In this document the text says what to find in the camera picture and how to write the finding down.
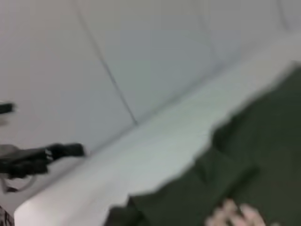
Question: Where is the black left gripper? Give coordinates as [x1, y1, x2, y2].
[0, 102, 86, 179]

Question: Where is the dark green FREE T-shirt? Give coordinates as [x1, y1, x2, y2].
[105, 60, 301, 226]

